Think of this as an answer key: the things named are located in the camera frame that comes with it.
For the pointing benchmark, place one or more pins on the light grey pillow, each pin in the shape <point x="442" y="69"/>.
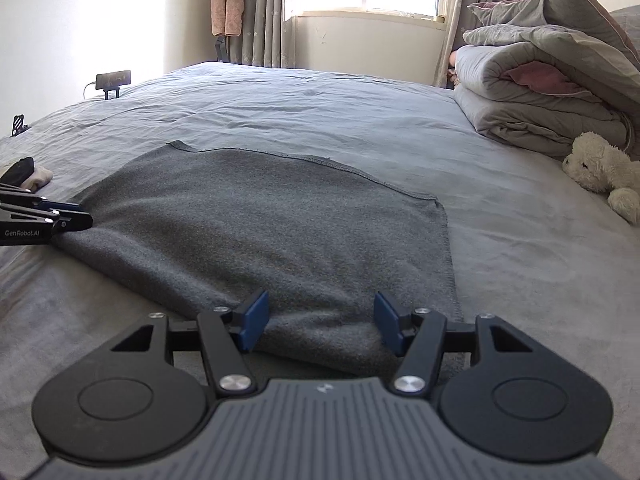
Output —
<point x="525" y="35"/>

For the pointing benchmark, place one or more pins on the black striped phone stand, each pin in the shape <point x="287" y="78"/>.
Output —
<point x="18" y="125"/>

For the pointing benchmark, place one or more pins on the grey maroon pillow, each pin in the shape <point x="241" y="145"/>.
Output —
<point x="565" y="2"/>

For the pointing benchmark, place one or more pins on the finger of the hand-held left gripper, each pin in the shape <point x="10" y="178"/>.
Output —
<point x="75" y="223"/>
<point x="55" y="206"/>

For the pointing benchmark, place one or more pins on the folded grey duvet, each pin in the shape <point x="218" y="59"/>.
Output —
<point x="540" y="105"/>

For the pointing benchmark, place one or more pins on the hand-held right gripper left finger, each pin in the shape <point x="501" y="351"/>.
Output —
<point x="255" y="321"/>

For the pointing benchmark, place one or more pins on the pink hanging towel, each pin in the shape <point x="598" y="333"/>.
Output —
<point x="227" y="5"/>

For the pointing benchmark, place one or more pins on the grey knit sweater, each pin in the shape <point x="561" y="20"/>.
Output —
<point x="260" y="230"/>

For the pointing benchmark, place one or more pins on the pink crumpled cloth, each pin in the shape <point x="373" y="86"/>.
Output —
<point x="453" y="67"/>

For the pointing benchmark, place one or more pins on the black phone on stand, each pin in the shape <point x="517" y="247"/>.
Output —
<point x="113" y="79"/>

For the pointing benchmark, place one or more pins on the black folded garment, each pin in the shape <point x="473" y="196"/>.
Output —
<point x="17" y="172"/>

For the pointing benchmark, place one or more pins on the dark clothes stand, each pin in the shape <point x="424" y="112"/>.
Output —
<point x="221" y="50"/>

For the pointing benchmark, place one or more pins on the white plush dog toy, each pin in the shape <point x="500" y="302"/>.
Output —
<point x="600" y="170"/>

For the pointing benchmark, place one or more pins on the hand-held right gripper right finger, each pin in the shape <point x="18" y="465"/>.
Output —
<point x="387" y="322"/>

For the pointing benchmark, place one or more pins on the grey quilted headboard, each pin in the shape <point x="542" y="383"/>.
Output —
<point x="627" y="25"/>

